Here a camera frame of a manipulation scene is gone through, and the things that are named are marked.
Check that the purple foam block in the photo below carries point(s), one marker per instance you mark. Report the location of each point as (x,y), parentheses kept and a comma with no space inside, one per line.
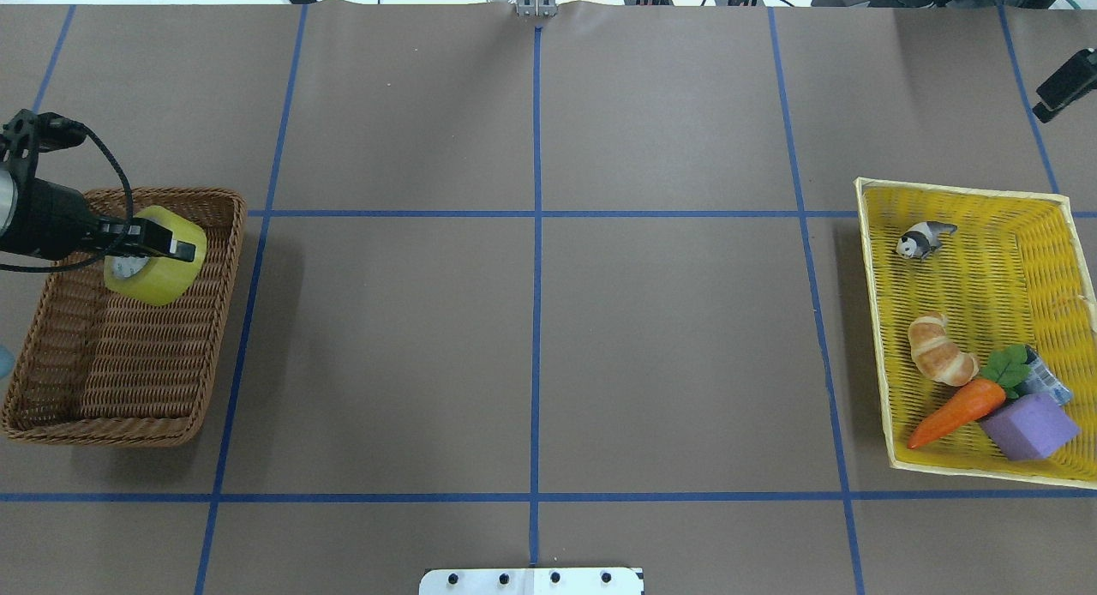
(1030,428)

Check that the small labelled can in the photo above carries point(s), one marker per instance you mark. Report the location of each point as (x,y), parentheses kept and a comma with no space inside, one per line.
(1041,380)

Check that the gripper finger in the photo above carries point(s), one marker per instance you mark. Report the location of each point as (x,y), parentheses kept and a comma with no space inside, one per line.
(1073,79)

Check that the orange toy carrot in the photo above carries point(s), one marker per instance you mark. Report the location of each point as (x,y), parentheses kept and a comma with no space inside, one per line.
(993,385)

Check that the toy panda figure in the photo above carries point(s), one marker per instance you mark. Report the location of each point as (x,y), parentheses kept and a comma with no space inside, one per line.
(923,239)

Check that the toy croissant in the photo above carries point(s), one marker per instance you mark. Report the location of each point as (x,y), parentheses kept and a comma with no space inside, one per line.
(936,355)

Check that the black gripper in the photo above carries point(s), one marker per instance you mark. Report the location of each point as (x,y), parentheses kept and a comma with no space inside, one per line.
(49,217)

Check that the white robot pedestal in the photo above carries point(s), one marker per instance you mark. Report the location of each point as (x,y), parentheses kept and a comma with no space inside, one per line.
(578,580)

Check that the brown wicker basket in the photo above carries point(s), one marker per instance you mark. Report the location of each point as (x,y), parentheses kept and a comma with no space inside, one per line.
(100,368)

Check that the yellow woven basket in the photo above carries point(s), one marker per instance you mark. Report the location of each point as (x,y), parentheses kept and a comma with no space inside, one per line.
(1014,273)

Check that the yellow tape roll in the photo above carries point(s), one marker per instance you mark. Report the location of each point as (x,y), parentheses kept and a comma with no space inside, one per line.
(159,280)

